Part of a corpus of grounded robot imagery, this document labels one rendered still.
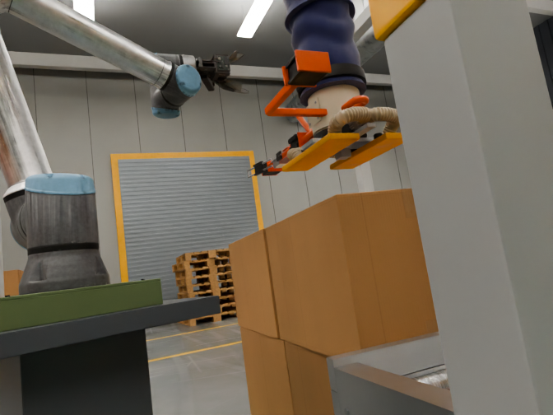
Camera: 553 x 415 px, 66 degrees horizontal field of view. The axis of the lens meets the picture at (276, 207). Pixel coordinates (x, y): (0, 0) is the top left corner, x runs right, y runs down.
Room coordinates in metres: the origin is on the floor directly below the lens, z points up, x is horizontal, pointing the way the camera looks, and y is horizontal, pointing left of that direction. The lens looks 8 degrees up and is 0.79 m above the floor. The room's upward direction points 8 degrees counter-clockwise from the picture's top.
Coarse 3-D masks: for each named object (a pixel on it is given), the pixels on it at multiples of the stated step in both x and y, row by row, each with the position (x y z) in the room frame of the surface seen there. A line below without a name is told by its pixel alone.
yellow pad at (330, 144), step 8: (328, 136) 1.12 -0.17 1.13; (336, 136) 1.13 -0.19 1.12; (344, 136) 1.14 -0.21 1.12; (352, 136) 1.15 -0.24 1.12; (320, 144) 1.17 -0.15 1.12; (328, 144) 1.17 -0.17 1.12; (336, 144) 1.18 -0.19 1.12; (344, 144) 1.19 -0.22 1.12; (304, 152) 1.26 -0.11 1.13; (312, 152) 1.23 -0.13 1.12; (320, 152) 1.24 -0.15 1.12; (328, 152) 1.26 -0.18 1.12; (336, 152) 1.27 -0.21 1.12; (296, 160) 1.32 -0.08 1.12; (304, 160) 1.30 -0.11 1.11; (312, 160) 1.32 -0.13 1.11; (320, 160) 1.33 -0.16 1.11; (288, 168) 1.39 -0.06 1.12; (296, 168) 1.40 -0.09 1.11; (304, 168) 1.42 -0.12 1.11
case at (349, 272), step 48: (384, 192) 1.03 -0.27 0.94; (288, 240) 1.34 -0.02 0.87; (336, 240) 1.02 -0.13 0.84; (384, 240) 1.02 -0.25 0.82; (288, 288) 1.40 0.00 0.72; (336, 288) 1.06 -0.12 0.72; (384, 288) 1.02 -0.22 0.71; (288, 336) 1.46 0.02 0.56; (336, 336) 1.10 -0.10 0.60; (384, 336) 1.01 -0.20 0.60
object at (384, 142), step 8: (376, 136) 1.29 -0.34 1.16; (384, 136) 1.20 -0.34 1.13; (392, 136) 1.20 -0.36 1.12; (400, 136) 1.21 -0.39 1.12; (368, 144) 1.28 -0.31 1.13; (376, 144) 1.24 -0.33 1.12; (384, 144) 1.25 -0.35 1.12; (392, 144) 1.27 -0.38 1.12; (400, 144) 1.28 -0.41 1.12; (352, 152) 1.36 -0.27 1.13; (360, 152) 1.32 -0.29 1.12; (368, 152) 1.33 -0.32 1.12; (376, 152) 1.34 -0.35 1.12; (344, 160) 1.41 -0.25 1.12; (352, 160) 1.40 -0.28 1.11; (360, 160) 1.42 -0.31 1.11; (368, 160) 1.43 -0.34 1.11; (336, 168) 1.49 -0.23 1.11; (344, 168) 1.51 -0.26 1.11; (352, 168) 1.53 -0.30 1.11
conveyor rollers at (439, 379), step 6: (432, 372) 0.87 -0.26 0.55; (438, 372) 0.86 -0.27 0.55; (444, 372) 0.86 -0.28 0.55; (414, 378) 0.85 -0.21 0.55; (420, 378) 0.85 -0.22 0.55; (426, 378) 0.85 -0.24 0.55; (432, 378) 0.85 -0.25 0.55; (438, 378) 0.85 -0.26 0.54; (444, 378) 0.85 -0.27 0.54; (432, 384) 0.84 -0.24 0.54; (438, 384) 0.84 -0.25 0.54; (444, 384) 0.84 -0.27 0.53
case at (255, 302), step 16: (240, 240) 1.88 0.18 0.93; (256, 240) 1.65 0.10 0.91; (240, 256) 1.91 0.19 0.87; (256, 256) 1.68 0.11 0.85; (240, 272) 1.95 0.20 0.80; (256, 272) 1.71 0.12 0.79; (240, 288) 1.98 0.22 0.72; (256, 288) 1.74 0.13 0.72; (272, 288) 1.56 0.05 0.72; (240, 304) 2.02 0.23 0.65; (256, 304) 1.76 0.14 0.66; (272, 304) 1.56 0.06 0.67; (240, 320) 2.06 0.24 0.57; (256, 320) 1.80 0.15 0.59; (272, 320) 1.58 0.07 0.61; (272, 336) 1.61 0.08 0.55
